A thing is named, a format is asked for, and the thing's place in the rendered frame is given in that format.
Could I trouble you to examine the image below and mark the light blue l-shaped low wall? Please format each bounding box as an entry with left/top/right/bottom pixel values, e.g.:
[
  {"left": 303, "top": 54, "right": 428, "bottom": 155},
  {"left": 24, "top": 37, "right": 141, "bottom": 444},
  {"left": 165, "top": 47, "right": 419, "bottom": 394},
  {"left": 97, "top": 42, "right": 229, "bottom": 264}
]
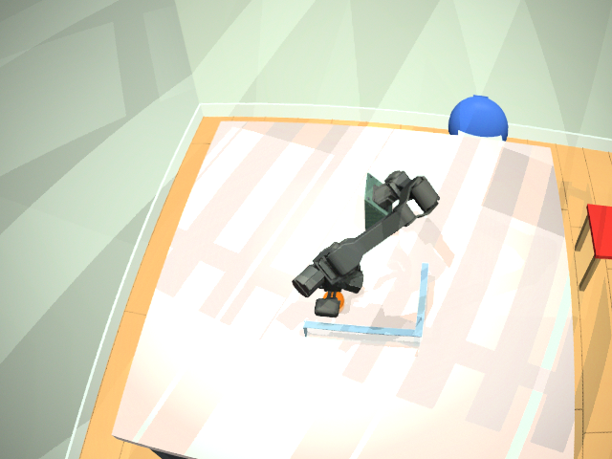
[{"left": 303, "top": 263, "right": 428, "bottom": 338}]

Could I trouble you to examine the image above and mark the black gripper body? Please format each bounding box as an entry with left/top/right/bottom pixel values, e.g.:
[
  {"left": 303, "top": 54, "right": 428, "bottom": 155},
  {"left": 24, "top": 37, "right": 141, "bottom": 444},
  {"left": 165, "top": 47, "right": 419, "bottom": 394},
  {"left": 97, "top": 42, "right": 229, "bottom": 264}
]
[{"left": 315, "top": 281, "right": 339, "bottom": 318}]

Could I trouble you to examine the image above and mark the clear low l-shaped wall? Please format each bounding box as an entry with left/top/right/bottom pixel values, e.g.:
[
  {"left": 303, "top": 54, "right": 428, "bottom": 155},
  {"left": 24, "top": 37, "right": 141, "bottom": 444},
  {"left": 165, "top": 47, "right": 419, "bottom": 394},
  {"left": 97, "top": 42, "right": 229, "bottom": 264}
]
[{"left": 304, "top": 327, "right": 422, "bottom": 347}]

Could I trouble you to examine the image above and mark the orange ball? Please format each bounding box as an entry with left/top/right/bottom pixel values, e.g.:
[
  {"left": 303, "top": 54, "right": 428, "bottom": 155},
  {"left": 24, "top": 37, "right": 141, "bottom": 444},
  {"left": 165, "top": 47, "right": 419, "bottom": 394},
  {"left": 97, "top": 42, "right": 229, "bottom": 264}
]
[{"left": 323, "top": 292, "right": 344, "bottom": 308}]

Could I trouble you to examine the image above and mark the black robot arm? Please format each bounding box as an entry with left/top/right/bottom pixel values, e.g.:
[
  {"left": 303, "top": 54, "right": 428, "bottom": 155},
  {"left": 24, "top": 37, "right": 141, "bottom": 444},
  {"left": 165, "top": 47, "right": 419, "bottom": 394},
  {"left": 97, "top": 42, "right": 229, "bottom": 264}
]
[{"left": 292, "top": 170, "right": 441, "bottom": 297}]

